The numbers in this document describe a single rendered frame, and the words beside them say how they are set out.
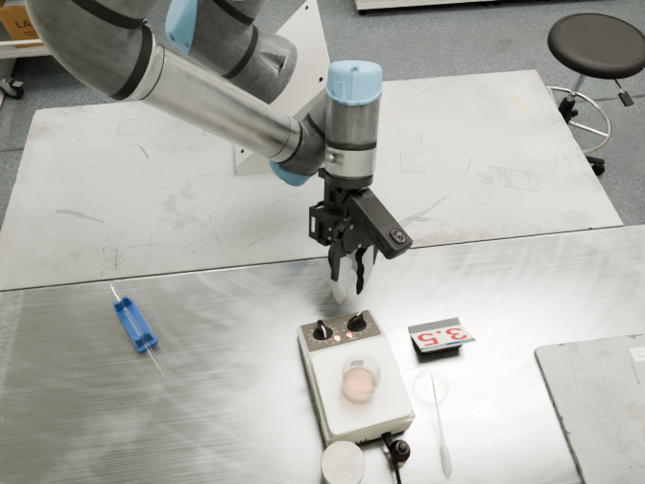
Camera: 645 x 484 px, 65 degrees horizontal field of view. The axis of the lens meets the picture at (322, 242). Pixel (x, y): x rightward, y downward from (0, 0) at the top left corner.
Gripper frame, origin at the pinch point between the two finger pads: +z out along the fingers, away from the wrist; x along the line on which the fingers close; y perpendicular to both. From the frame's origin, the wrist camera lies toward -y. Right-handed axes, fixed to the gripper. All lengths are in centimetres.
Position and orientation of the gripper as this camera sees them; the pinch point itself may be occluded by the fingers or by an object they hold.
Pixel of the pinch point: (352, 293)
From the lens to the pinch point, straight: 82.4
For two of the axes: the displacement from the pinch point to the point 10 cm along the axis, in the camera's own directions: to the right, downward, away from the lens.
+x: -7.5, 2.8, -6.0
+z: -0.3, 9.0, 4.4
